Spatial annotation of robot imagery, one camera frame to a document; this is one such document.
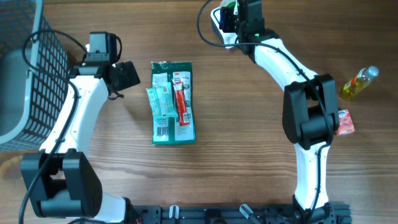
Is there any light green wipes pack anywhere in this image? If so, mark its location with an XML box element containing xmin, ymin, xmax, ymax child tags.
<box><xmin>146</xmin><ymin>82</ymin><xmax>178</xmax><ymax>121</ymax></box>

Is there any green gloves package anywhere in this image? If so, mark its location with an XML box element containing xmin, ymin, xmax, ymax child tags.
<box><xmin>151</xmin><ymin>62</ymin><xmax>196</xmax><ymax>145</ymax></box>

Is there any red white stick sachet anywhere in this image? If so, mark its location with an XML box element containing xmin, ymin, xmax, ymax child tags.
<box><xmin>174</xmin><ymin>81</ymin><xmax>190</xmax><ymax>126</ymax></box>

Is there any yellow liquid glass bottle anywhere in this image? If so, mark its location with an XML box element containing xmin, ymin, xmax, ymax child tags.
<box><xmin>340</xmin><ymin>66</ymin><xmax>379</xmax><ymax>100</ymax></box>

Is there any green white round can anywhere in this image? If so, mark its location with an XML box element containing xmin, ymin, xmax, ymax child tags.
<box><xmin>220</xmin><ymin>0</ymin><xmax>238</xmax><ymax>12</ymax></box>

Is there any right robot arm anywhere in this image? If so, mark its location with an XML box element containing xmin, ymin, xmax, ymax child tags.
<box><xmin>211</xmin><ymin>1</ymin><xmax>339</xmax><ymax>223</ymax></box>

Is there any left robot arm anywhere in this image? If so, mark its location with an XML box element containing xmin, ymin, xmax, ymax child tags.
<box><xmin>18</xmin><ymin>32</ymin><xmax>142</xmax><ymax>223</ymax></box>

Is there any white barcode scanner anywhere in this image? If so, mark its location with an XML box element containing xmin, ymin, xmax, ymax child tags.
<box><xmin>211</xmin><ymin>7</ymin><xmax>238</xmax><ymax>49</ymax></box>

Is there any grey plastic mesh basket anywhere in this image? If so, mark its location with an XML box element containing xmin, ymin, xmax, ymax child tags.
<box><xmin>1</xmin><ymin>1</ymin><xmax>69</xmax><ymax>152</ymax></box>

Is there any black right camera cable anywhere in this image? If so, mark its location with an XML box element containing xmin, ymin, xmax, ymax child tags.
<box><xmin>196</xmin><ymin>0</ymin><xmax>333</xmax><ymax>218</ymax></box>

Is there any black camera cable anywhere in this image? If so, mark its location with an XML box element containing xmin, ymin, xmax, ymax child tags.
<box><xmin>18</xmin><ymin>29</ymin><xmax>123</xmax><ymax>224</ymax></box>
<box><xmin>196</xmin><ymin>0</ymin><xmax>333</xmax><ymax>218</ymax></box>

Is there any black left camera cable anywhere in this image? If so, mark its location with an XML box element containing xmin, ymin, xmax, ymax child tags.
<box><xmin>18</xmin><ymin>29</ymin><xmax>123</xmax><ymax>224</ymax></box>

